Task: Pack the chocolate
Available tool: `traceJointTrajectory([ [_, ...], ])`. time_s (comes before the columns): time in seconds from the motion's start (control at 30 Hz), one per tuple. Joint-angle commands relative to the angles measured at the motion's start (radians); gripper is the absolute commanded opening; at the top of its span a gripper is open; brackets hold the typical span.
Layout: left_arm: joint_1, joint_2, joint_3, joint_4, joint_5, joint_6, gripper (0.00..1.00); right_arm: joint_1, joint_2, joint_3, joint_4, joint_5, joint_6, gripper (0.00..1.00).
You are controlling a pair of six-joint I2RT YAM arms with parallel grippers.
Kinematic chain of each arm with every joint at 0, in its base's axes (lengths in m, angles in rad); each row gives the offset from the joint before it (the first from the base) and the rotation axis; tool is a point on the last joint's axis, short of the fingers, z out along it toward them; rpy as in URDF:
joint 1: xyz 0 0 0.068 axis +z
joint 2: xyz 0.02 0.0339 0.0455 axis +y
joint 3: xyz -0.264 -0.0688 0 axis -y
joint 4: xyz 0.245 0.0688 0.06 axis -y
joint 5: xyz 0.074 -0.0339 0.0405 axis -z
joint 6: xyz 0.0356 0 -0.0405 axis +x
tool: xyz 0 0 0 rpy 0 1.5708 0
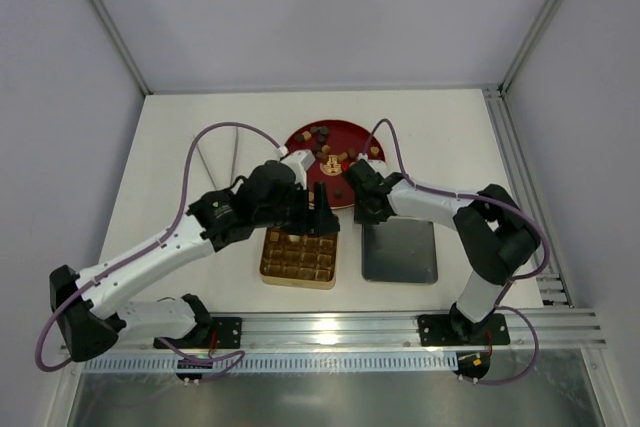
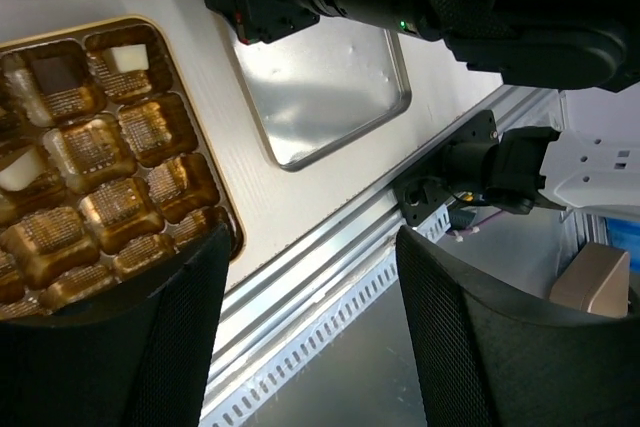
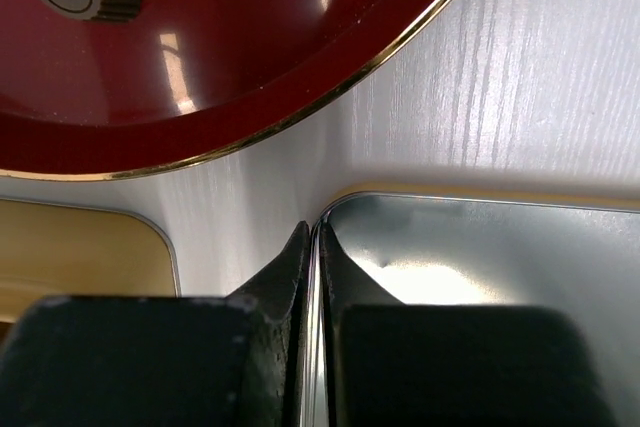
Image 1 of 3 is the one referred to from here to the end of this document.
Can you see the slotted cable duct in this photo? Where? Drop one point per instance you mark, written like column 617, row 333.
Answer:
column 281, row 363

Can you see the aluminium rail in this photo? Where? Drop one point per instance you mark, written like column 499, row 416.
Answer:
column 320, row 329

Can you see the round red tray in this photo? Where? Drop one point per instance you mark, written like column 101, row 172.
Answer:
column 329, row 140

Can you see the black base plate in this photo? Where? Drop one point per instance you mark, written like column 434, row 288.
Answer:
column 219, row 332
column 444, row 330

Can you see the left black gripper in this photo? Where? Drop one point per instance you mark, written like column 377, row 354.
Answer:
column 310, row 217

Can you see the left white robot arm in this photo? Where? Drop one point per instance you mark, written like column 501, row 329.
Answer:
column 92, row 307

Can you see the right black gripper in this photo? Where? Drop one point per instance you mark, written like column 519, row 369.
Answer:
column 364, row 204

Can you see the silver square tin lid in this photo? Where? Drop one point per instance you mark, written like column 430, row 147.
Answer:
column 400, row 250

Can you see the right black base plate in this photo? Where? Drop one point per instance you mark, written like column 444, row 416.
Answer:
column 444, row 330

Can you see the left controller board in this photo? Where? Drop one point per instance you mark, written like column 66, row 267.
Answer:
column 197, row 363

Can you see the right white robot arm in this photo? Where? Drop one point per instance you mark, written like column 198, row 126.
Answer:
column 497, row 237

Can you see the gold chocolate box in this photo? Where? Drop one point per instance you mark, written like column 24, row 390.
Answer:
column 299, row 261

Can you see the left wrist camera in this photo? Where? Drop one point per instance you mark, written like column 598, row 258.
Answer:
column 299, row 161

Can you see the metal tweezers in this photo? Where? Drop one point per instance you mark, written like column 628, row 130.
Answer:
column 218, row 153

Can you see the right controller board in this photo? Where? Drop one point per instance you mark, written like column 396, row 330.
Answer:
column 472, row 361

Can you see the controller board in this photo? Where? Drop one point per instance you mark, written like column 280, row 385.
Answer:
column 472, row 361
column 197, row 363

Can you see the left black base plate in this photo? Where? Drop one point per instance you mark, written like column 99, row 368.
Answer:
column 219, row 332

